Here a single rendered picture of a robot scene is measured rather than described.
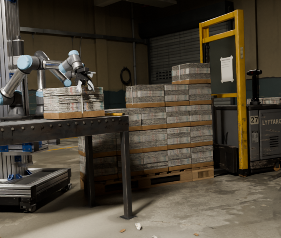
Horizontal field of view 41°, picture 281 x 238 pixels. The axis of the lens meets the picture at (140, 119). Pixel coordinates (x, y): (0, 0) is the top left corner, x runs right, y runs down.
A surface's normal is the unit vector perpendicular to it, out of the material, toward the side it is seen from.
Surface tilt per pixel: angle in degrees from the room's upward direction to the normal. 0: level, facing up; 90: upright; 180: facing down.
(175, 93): 90
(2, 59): 90
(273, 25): 90
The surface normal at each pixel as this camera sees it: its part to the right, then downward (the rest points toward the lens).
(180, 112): 0.42, 0.02
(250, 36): -0.74, 0.07
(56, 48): 0.67, 0.01
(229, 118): -0.91, 0.06
